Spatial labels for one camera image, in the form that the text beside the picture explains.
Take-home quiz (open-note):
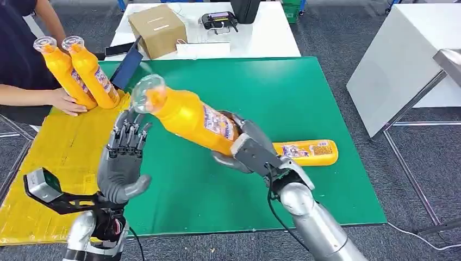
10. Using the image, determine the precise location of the orange drink bottle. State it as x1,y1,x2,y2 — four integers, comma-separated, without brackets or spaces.
33,36,98,110
130,73,241,157
61,35,121,109
272,139,339,167

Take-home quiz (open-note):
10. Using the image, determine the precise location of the green table mat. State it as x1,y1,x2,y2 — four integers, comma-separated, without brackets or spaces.
97,57,388,239

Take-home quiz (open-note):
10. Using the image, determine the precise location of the person's right hand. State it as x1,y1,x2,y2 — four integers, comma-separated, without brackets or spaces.
48,87,88,117

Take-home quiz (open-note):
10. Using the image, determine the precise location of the person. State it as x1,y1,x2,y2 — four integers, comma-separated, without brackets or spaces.
0,0,73,125

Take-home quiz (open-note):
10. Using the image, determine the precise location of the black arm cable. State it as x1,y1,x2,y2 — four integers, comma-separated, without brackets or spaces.
128,226,146,261
265,172,311,253

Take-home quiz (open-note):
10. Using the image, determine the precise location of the white floor cable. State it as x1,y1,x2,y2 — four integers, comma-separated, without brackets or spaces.
387,221,461,251

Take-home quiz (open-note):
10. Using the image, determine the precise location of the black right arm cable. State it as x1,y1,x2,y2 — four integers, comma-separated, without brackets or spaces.
265,172,311,253

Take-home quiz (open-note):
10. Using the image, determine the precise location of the large white table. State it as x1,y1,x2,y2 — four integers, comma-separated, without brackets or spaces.
346,3,461,237

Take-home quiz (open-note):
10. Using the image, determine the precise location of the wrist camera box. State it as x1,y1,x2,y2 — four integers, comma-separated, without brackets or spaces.
23,167,102,216
230,132,316,191

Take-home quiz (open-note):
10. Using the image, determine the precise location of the brown cardboard box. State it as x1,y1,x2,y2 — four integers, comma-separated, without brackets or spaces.
128,4,188,60

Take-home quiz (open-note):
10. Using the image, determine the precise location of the white paper bag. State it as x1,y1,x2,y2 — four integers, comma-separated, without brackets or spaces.
175,39,232,59

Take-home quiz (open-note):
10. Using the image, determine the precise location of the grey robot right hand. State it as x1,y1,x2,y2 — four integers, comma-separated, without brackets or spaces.
211,109,280,176

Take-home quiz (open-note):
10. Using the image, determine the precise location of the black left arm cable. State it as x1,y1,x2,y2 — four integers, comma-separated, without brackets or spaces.
128,226,146,261

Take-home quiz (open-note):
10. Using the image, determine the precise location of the blue tablet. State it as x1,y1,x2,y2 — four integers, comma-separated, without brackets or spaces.
109,36,144,91

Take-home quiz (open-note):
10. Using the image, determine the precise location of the yellow sheet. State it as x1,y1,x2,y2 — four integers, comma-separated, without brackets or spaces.
0,90,133,246

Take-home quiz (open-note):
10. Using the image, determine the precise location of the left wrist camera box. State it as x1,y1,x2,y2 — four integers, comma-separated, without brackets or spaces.
23,167,102,216

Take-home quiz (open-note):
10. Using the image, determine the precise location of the steel bench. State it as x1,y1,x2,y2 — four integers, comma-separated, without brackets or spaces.
432,48,461,89

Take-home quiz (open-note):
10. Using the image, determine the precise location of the green crate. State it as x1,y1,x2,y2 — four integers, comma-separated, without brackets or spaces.
281,0,303,24

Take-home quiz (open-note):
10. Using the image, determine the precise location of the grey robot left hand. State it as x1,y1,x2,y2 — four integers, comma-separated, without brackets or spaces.
97,109,154,206

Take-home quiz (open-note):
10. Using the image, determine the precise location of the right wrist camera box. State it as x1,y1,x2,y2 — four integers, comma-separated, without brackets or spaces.
230,132,316,191

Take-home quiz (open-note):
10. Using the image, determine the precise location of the black handheld controller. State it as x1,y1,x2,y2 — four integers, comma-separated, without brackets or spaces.
200,11,240,35

